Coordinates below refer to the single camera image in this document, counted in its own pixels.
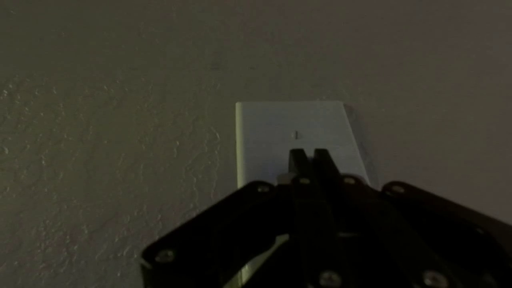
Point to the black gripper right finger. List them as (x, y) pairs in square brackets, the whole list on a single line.
[(404, 233)]

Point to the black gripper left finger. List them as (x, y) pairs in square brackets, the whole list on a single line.
[(233, 229)]

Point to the white light switch plate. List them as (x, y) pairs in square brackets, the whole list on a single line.
[(265, 144)]

